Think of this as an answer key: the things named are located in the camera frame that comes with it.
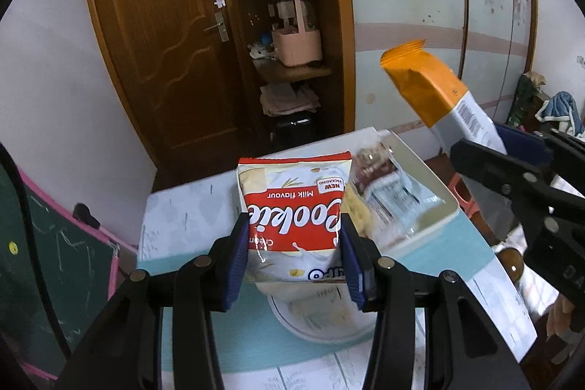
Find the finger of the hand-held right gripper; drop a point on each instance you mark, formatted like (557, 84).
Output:
(493, 170)
(525, 143)

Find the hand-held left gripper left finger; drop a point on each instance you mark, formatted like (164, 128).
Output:
(235, 266)

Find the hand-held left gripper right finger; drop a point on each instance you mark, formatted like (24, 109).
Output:
(359, 271)

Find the white plastic bin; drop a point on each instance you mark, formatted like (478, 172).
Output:
(192, 216)

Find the red and white cookie packet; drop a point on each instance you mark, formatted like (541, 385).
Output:
(292, 212)

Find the clear packet with orange print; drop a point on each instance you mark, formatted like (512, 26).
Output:
(402, 202)

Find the orange and white snack packet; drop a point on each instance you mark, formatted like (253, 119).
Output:
(425, 84)

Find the person's right hand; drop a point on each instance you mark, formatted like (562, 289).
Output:
(560, 321)

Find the pink plastic stool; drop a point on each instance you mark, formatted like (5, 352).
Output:
(464, 198)

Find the round wooden chair knob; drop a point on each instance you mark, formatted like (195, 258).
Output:
(512, 264)

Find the blue and white cloth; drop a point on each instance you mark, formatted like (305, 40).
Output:
(560, 109)

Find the yellow snack packet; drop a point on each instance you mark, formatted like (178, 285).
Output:
(356, 212)

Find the white round plate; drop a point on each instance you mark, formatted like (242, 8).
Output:
(320, 321)

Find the teal ribbed table mat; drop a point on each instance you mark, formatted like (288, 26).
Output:
(256, 335)

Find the white printed paper sheet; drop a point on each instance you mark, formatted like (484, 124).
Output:
(498, 312)

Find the white leaf-print paper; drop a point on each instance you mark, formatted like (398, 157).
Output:
(301, 374)

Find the black chalkboard clip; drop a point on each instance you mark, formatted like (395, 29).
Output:
(86, 214)

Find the pale wardrobe with pink stripes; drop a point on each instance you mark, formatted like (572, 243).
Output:
(411, 20)

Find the folded pink cloths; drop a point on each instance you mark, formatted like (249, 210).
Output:
(288, 100)

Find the brown wooden corner shelf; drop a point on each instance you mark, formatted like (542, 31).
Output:
(297, 74)

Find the small toys on shelf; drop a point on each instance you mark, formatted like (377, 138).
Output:
(263, 49)

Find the yellow round magnet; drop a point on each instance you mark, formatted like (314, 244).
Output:
(12, 247)

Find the brown wooden door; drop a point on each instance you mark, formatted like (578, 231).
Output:
(160, 52)

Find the pink storage basket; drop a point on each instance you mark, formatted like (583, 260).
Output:
(297, 45)

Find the green chalkboard with pink frame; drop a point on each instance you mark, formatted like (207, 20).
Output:
(59, 275)

